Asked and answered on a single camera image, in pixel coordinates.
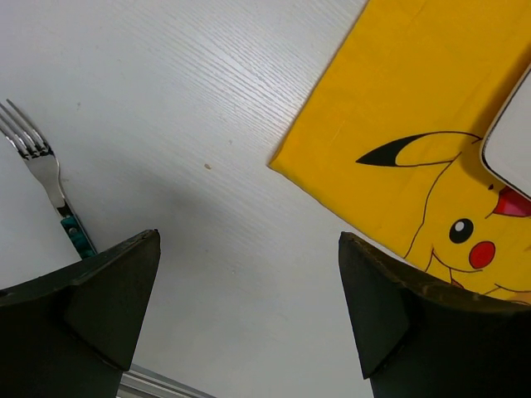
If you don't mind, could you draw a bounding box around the yellow Pikachu cloth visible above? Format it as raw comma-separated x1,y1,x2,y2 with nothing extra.
270,1,530,303

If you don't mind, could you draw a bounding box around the white rectangular plate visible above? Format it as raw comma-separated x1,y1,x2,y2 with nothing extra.
480,69,531,198

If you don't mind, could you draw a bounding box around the aluminium table frame rail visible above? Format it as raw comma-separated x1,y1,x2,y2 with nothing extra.
116,366,214,398

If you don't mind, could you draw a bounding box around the teal handled cutlery piece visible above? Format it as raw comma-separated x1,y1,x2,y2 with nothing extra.
1,99,97,259

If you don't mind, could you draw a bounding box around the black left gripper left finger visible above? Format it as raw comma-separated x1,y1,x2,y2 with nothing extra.
1,230,160,397

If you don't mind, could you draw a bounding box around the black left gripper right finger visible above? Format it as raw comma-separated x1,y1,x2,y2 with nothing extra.
339,232,530,397

